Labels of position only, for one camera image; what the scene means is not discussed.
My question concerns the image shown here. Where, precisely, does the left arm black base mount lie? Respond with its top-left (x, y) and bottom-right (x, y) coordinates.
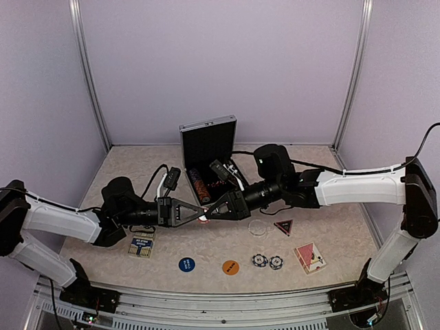
top-left (60, 278), bottom-right (120, 314)

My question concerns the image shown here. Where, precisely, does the blue small blind button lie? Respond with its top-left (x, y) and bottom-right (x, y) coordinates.
top-left (178, 257), bottom-right (195, 272)

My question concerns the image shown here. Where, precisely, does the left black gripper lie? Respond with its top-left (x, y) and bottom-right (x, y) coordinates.
top-left (117, 196), bottom-right (204, 228)

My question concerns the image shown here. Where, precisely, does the aluminium corner post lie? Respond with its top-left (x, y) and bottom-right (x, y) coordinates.
top-left (332, 0), bottom-right (373, 153)
top-left (69, 0), bottom-right (113, 152)

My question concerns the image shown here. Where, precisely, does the clear round dealer button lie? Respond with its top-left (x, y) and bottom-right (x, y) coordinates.
top-left (247, 219), bottom-right (267, 237)

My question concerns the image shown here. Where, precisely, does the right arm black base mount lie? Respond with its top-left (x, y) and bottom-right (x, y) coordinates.
top-left (328, 285), bottom-right (378, 313)

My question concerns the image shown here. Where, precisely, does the aluminium poker chip case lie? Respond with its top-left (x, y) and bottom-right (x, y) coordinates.
top-left (179, 115), bottom-right (249, 206)

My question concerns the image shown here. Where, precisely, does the chip row in case front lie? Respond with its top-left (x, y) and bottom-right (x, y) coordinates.
top-left (189, 168), bottom-right (211, 204)

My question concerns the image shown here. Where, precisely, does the black dice row in case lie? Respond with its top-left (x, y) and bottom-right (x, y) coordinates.
top-left (207, 179), bottom-right (227, 189)

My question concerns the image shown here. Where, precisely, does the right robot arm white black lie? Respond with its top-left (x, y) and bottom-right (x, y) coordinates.
top-left (205, 144), bottom-right (439, 311)

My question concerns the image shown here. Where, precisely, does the left aluminium corner post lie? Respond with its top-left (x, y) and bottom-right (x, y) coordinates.
top-left (69, 0), bottom-right (113, 152)

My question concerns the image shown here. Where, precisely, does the black pink triangular button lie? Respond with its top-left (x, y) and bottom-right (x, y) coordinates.
top-left (274, 219), bottom-right (293, 237)

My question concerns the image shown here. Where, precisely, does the right aluminium corner post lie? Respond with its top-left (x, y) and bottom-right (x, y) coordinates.
top-left (332, 0), bottom-right (373, 153)

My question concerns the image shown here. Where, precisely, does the blue playing card box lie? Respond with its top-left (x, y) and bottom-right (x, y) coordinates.
top-left (128, 232), bottom-right (155, 259)

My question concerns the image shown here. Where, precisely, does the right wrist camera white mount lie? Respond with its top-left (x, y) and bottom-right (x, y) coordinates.
top-left (210, 159), bottom-right (245, 191)

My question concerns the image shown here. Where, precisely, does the red poker chip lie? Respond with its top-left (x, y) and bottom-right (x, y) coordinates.
top-left (198, 208), bottom-right (209, 223)

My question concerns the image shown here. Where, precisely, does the red playing card deck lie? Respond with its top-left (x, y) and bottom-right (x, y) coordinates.
top-left (294, 242), bottom-right (327, 274)

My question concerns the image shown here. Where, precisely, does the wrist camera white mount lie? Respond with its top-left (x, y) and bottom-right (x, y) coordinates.
top-left (156, 167), bottom-right (182, 198)
top-left (210, 159), bottom-right (245, 191)

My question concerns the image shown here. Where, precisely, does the blue white poker chip stack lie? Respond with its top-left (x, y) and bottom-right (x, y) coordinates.
top-left (252, 254), bottom-right (268, 267)

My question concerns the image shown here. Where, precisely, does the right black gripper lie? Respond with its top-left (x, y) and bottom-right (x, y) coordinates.
top-left (203, 177), bottom-right (284, 221)

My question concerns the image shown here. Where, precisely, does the orange big blind button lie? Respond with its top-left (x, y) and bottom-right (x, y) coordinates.
top-left (222, 260), bottom-right (240, 276)

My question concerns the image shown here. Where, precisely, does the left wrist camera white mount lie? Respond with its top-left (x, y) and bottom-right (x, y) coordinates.
top-left (156, 167), bottom-right (182, 198)

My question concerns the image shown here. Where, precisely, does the aluminium front rail frame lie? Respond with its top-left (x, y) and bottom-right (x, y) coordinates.
top-left (23, 271), bottom-right (424, 330)

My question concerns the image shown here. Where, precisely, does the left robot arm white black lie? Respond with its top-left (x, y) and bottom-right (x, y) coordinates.
top-left (1, 177), bottom-right (205, 306)

